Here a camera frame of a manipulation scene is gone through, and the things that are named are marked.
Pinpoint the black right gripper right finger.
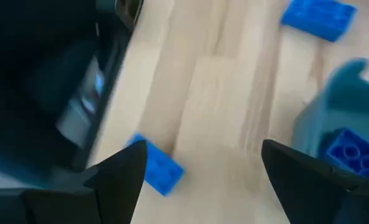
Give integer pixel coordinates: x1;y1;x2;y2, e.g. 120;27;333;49
261;139;359;224

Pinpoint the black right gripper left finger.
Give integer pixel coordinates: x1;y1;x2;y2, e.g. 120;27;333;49
83;139;148;224

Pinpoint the blue toy building block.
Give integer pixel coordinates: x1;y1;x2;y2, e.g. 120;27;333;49
319;127;369;184
280;0;358;43
126;133;185;197

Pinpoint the blue-grey plastic bin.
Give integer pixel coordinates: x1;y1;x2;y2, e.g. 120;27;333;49
291;57;369;184

